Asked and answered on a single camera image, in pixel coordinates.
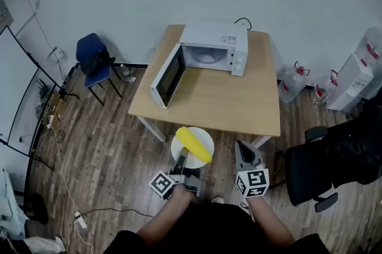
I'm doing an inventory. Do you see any long white cable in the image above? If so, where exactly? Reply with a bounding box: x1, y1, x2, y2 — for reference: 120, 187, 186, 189
47, 124, 95, 254

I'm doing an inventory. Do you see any black bag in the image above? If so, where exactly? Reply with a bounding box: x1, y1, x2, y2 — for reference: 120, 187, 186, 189
79, 50, 116, 78

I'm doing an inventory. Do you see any clear plastic bottle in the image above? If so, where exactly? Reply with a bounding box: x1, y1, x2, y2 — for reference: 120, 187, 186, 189
119, 63, 137, 82

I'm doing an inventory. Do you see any person's left forearm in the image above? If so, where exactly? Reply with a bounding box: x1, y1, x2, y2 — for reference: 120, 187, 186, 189
135, 185, 198, 247

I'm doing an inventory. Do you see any white round plate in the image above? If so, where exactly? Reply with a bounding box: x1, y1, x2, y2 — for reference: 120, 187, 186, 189
170, 126, 215, 170

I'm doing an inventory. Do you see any yellow banana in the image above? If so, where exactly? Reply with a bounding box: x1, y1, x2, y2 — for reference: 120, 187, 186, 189
175, 126, 213, 164

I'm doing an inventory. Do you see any person's right forearm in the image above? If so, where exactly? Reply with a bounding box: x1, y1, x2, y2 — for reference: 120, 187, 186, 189
246, 195, 296, 249

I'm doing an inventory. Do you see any black round base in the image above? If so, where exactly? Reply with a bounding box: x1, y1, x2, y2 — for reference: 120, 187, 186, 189
26, 192, 49, 225

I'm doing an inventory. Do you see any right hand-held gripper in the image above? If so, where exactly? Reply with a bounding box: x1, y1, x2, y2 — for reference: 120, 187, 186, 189
235, 140, 270, 198

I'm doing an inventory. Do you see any black floor cable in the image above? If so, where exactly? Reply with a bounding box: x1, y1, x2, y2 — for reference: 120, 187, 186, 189
70, 207, 155, 244

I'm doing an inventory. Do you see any black office chair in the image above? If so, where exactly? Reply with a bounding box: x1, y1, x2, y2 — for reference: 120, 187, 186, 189
274, 126, 340, 213

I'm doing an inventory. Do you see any person's black shirt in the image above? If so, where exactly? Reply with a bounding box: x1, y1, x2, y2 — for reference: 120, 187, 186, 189
103, 201, 332, 254

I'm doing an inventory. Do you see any grey wall box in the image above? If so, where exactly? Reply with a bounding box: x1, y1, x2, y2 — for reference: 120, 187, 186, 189
0, 0, 15, 34

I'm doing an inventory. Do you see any white cloth pile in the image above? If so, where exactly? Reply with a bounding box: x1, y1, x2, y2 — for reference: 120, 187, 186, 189
0, 169, 30, 241

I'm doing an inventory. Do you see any white table leg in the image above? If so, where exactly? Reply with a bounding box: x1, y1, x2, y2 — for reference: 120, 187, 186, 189
136, 115, 167, 143
252, 135, 272, 149

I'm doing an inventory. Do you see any white microwave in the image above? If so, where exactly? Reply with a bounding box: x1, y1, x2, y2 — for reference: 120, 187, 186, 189
150, 23, 249, 109

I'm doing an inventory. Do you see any whiteboard with black frame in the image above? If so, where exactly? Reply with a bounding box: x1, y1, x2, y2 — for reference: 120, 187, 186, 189
0, 25, 81, 172

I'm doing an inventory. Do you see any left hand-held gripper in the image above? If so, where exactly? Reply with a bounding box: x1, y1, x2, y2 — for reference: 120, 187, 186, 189
148, 147, 202, 200

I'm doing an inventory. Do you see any blue chair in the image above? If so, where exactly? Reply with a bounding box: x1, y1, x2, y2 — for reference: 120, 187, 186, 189
76, 32, 123, 106

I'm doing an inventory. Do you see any white bag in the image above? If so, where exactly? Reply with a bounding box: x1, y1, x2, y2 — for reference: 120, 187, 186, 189
23, 236, 66, 254

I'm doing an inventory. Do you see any white water dispenser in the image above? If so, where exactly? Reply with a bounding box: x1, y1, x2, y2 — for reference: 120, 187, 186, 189
326, 53, 374, 112

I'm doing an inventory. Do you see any clear water jug red handle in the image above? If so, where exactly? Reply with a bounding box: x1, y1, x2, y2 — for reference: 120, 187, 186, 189
278, 60, 310, 103
313, 69, 339, 106

